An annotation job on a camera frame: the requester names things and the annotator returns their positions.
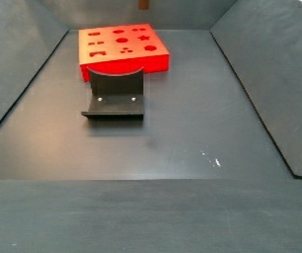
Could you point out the brown oval rod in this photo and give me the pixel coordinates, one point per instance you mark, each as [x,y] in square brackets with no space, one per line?
[144,4]

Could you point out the black curved cradle stand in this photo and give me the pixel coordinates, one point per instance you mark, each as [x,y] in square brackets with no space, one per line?
[117,95]

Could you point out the red shape-sorter block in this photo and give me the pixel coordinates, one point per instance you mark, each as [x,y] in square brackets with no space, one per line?
[121,49]

